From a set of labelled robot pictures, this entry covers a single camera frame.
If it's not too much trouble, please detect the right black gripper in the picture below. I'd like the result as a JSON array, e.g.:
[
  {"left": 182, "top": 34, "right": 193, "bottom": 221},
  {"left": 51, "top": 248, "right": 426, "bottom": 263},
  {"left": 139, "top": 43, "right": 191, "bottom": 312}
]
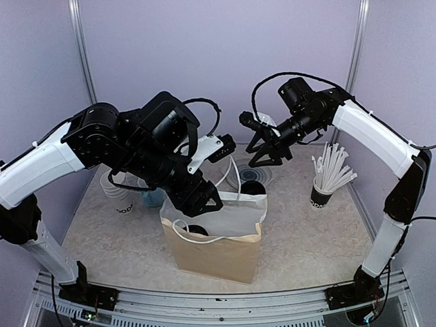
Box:
[{"left": 247, "top": 108, "right": 325, "bottom": 166}]

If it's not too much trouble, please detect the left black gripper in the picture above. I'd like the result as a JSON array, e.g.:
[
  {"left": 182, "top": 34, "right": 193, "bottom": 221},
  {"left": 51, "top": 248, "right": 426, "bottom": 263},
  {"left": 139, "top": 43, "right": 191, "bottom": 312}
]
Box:
[{"left": 118, "top": 138, "right": 223, "bottom": 217}]

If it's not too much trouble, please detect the brown paper bag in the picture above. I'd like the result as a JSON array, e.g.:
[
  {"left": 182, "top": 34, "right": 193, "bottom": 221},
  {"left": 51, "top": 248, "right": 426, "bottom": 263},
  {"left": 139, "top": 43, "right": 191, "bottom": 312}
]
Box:
[{"left": 159, "top": 155, "right": 268, "bottom": 285}]

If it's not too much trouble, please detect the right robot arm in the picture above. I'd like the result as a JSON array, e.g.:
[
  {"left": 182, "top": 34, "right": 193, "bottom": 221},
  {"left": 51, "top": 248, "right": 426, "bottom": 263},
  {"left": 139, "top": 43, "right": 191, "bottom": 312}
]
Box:
[{"left": 239, "top": 72, "right": 431, "bottom": 302}]

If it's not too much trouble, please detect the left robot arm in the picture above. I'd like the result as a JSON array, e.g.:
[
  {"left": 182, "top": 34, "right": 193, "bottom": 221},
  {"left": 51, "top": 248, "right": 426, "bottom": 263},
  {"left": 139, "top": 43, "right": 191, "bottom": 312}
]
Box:
[{"left": 1, "top": 91, "right": 223, "bottom": 303}]

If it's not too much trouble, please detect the black lid stack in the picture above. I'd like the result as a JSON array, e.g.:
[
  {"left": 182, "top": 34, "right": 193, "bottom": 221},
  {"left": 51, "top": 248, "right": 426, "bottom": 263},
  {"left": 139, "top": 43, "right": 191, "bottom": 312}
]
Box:
[{"left": 240, "top": 181, "right": 266, "bottom": 196}]

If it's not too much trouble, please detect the blue ceramic mug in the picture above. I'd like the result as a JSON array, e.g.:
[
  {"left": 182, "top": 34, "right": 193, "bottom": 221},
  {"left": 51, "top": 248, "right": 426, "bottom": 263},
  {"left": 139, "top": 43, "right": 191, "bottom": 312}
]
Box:
[{"left": 142, "top": 189, "right": 164, "bottom": 208}]

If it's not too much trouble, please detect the black cup of straws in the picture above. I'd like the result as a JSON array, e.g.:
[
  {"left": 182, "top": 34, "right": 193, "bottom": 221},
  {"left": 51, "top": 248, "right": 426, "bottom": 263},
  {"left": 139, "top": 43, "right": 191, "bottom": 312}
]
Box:
[{"left": 309, "top": 143, "right": 358, "bottom": 210}]

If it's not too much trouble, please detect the white paper cup stack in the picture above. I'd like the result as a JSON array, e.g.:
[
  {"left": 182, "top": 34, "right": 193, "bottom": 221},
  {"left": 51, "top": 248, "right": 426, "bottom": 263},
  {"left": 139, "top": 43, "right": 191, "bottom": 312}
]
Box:
[{"left": 99, "top": 170, "right": 134, "bottom": 215}]

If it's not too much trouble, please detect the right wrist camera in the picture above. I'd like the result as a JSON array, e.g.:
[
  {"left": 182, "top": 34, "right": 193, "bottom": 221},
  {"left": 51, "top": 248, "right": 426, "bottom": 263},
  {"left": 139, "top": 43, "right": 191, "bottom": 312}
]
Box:
[{"left": 239, "top": 111, "right": 277, "bottom": 131}]

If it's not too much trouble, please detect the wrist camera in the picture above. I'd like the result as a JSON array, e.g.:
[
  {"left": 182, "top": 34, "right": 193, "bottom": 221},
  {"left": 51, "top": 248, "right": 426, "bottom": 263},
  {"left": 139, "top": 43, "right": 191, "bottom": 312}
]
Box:
[
  {"left": 187, "top": 134, "right": 236, "bottom": 174},
  {"left": 239, "top": 111, "right": 277, "bottom": 131}
]

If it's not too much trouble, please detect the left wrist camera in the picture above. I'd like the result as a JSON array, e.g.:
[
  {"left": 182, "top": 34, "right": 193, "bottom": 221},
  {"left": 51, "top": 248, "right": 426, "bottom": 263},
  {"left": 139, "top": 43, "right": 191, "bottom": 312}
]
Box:
[{"left": 187, "top": 134, "right": 236, "bottom": 174}]

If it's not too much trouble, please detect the right aluminium frame post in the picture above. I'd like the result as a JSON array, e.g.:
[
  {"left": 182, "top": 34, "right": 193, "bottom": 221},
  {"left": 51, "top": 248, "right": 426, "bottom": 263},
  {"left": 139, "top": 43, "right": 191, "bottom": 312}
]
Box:
[{"left": 345, "top": 0, "right": 370, "bottom": 93}]

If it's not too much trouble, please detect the aluminium frame post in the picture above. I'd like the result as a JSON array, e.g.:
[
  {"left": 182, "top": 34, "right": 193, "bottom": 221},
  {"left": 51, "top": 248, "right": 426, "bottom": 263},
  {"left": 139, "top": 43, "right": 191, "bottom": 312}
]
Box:
[
  {"left": 345, "top": 0, "right": 370, "bottom": 93},
  {"left": 67, "top": 0, "right": 97, "bottom": 104}
]

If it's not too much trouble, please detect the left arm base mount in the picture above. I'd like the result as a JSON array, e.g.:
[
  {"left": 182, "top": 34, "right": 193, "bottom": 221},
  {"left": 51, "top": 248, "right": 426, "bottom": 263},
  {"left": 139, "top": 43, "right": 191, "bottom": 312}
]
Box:
[{"left": 59, "top": 261, "right": 119, "bottom": 311}]

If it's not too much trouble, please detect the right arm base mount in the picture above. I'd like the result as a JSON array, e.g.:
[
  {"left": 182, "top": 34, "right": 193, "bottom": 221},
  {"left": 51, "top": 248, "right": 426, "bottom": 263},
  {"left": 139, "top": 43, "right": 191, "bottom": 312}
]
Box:
[{"left": 325, "top": 266, "right": 385, "bottom": 310}]

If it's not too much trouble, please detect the left aluminium frame post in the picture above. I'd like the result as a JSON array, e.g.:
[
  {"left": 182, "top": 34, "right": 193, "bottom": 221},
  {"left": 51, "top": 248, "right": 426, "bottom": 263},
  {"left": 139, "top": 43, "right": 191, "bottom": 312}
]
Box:
[{"left": 67, "top": 0, "right": 97, "bottom": 104}]

